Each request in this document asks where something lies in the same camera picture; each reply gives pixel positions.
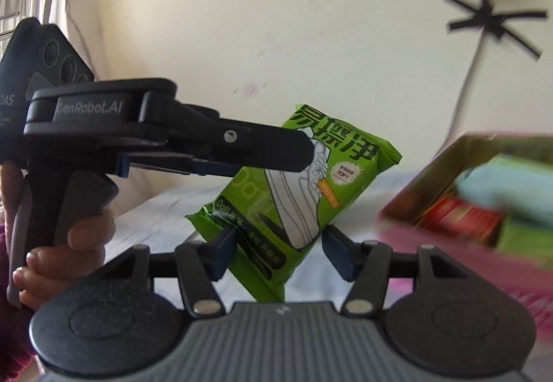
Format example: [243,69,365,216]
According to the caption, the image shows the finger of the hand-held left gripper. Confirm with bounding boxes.
[116,90,314,178]

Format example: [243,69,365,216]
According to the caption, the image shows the person's left hand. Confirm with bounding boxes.
[13,213,117,313]

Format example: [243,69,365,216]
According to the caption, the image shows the striped bed sheet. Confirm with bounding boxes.
[104,168,415,305]

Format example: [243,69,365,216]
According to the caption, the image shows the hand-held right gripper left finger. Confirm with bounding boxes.
[101,229,240,318]

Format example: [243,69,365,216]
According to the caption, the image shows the pink biscuit tin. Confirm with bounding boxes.
[378,132,553,335]

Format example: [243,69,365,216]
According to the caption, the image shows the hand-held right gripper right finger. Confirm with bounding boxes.
[322,226,469,318]

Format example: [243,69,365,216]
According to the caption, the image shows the green toothpaste box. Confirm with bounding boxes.
[493,213,553,266]

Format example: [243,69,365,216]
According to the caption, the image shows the teal plush toy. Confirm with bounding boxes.
[458,153,553,219]

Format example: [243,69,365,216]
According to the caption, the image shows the green wet wipes packet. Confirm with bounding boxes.
[185,104,403,304]

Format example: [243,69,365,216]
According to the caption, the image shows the small red object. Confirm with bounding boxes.
[417,195,504,242]

